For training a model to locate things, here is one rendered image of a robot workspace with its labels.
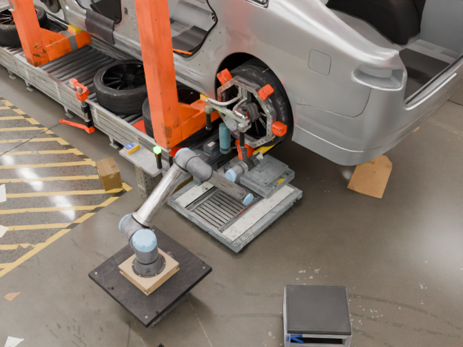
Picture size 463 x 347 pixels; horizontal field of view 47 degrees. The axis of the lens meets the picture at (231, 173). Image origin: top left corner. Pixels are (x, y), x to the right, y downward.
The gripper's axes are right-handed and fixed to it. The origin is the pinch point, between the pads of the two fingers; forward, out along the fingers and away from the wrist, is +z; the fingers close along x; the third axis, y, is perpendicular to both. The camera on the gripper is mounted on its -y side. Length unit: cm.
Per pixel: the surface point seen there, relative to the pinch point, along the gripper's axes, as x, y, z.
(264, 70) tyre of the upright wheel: 26, -49, 22
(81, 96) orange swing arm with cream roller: -142, -120, -35
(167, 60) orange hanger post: 1, -92, -28
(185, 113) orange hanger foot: -40, -54, -14
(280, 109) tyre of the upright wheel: 30.0, -19.7, 12.8
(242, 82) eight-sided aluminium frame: 18, -50, 5
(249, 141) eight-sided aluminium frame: -11.7, -9.5, 4.8
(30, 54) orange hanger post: -182, -185, -38
